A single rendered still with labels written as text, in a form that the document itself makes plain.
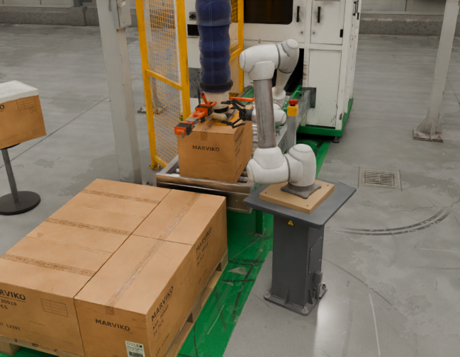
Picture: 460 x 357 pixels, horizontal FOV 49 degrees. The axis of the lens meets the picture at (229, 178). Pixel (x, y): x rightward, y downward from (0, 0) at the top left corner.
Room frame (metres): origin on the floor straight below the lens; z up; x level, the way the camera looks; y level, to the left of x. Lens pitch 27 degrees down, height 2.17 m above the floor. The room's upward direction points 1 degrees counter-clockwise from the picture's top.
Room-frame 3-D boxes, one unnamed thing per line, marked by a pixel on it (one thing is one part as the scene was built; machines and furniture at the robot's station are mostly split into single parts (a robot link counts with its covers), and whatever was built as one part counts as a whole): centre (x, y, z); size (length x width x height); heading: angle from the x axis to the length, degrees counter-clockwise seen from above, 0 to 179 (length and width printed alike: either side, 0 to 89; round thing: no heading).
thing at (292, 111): (3.48, -0.47, 0.50); 0.07 x 0.07 x 1.00; 71
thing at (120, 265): (2.55, 0.69, 0.34); 1.20 x 1.00 x 0.40; 161
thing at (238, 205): (3.09, 0.19, 0.47); 0.70 x 0.03 x 0.15; 71
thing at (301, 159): (2.59, -0.41, 0.95); 0.18 x 0.16 x 0.22; 104
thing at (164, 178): (3.09, 0.19, 0.58); 0.70 x 0.03 x 0.06; 71
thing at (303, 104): (4.09, -0.49, 0.50); 2.31 x 0.05 x 0.19; 161
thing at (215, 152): (3.42, 0.08, 0.75); 0.60 x 0.40 x 0.40; 165
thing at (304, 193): (2.61, -0.43, 0.81); 0.22 x 0.18 x 0.06; 140
